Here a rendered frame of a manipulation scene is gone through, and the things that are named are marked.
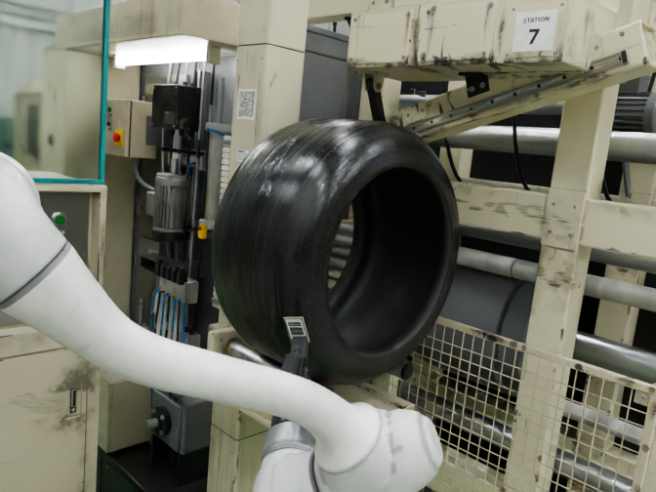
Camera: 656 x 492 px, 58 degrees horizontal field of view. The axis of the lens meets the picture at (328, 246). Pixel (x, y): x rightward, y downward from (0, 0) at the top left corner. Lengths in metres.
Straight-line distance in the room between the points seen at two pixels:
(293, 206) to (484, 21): 0.62
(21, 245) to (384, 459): 0.48
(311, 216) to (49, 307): 0.57
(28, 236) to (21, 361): 1.02
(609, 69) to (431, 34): 0.40
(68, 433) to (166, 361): 1.10
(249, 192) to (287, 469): 0.57
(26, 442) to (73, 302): 1.10
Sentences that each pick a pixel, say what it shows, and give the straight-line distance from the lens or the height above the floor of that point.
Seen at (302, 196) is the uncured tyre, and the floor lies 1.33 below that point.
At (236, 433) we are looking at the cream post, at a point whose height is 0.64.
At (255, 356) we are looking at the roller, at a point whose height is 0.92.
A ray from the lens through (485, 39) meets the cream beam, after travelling 1.42.
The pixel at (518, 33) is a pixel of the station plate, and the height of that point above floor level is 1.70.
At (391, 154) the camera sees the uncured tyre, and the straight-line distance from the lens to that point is 1.24.
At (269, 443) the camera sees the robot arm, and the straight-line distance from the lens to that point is 0.95.
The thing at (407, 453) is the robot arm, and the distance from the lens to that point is 0.79.
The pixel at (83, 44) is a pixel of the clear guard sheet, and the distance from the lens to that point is 1.66.
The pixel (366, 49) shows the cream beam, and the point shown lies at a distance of 1.63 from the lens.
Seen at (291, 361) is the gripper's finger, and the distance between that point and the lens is 1.06.
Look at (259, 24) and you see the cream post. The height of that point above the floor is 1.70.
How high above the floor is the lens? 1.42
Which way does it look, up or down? 9 degrees down
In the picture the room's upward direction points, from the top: 6 degrees clockwise
